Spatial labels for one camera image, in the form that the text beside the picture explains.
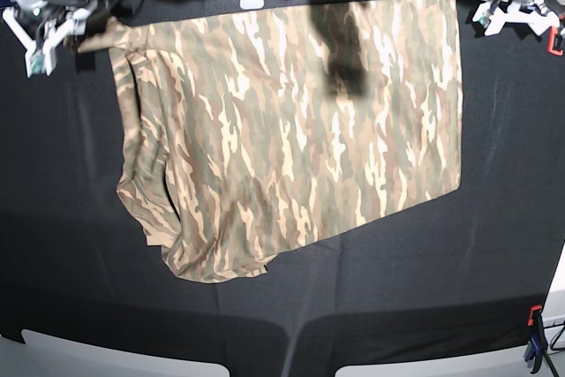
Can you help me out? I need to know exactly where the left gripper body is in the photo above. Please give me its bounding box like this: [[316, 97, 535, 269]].
[[471, 0, 564, 36]]

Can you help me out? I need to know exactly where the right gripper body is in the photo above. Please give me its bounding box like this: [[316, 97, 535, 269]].
[[2, 0, 98, 77]]

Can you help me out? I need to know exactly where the camouflage t-shirt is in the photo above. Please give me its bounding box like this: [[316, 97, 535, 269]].
[[79, 0, 463, 283]]

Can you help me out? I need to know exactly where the red clamp right rear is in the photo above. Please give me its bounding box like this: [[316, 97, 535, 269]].
[[547, 26, 564, 57]]

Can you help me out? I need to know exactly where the red blue clamp front right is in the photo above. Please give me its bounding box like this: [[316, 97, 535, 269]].
[[524, 305, 548, 374]]

